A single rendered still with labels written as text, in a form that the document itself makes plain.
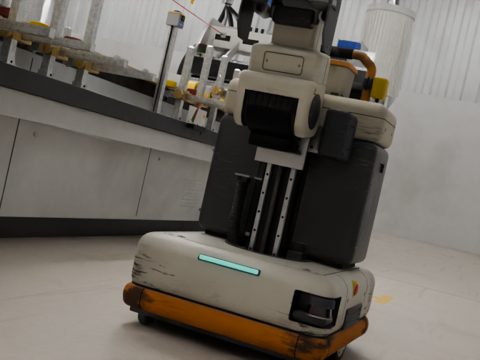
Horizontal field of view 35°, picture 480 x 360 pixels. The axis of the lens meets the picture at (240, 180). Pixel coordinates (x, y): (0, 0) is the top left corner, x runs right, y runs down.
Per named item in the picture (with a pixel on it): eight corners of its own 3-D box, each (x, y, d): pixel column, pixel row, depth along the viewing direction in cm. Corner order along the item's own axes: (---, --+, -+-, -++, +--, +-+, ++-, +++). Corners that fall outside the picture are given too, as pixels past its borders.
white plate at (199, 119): (203, 128, 446) (207, 111, 446) (186, 123, 421) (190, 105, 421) (203, 128, 446) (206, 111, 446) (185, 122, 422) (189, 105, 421)
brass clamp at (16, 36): (32, 46, 280) (35, 32, 279) (10, 36, 267) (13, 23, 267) (18, 43, 282) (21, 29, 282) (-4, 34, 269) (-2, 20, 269)
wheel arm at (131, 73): (154, 83, 314) (156, 73, 314) (151, 82, 311) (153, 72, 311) (65, 66, 329) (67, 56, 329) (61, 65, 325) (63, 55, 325)
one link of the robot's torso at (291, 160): (260, 161, 244) (277, 86, 244) (345, 180, 234) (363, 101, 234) (230, 153, 219) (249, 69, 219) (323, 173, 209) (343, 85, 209)
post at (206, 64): (196, 128, 438) (214, 46, 438) (193, 128, 435) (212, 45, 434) (191, 127, 440) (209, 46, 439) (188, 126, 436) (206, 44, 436)
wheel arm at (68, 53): (126, 71, 291) (129, 59, 291) (122, 68, 288) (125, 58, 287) (31, 53, 305) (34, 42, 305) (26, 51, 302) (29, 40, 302)
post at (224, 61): (211, 133, 462) (229, 56, 461) (210, 133, 459) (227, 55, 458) (206, 133, 463) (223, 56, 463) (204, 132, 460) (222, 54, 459)
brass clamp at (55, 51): (68, 61, 303) (71, 48, 303) (49, 53, 290) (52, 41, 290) (56, 58, 305) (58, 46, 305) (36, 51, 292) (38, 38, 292)
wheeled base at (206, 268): (203, 292, 288) (218, 227, 287) (366, 340, 265) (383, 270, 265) (113, 308, 225) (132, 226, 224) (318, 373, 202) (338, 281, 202)
